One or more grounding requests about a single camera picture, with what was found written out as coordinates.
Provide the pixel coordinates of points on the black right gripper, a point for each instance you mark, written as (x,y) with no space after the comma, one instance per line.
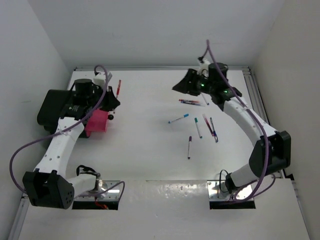
(184,86)

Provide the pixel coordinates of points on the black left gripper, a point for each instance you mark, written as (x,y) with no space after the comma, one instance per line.
(111,102)

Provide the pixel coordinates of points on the blue cap white marker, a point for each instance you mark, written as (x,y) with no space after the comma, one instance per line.
(205,100)

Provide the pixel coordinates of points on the pink drawer tray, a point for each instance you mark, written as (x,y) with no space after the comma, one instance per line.
(97,123)

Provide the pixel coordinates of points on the dark blue gel pen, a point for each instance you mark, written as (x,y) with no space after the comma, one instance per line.
(213,130)

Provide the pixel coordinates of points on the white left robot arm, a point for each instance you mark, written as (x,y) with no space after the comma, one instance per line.
(47,185)

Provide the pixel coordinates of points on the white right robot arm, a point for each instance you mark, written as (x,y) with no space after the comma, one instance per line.
(271,148)

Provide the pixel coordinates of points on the light blue cap marker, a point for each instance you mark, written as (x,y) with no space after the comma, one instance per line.
(179,118)

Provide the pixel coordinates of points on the teal cap white marker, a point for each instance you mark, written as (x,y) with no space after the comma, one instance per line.
(198,128)

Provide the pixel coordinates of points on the purple cap white marker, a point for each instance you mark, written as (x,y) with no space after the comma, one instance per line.
(189,148)

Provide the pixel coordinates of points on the black drawer cabinet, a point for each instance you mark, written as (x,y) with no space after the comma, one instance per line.
(59,104)

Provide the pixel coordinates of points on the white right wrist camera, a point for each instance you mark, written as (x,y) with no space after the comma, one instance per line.
(203,66)

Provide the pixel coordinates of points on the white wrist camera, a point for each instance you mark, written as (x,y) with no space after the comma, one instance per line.
(101,78)
(203,66)

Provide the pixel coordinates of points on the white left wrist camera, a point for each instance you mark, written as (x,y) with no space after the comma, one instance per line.
(101,78)

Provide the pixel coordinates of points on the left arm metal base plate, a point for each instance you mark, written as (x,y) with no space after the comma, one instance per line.
(107,191)

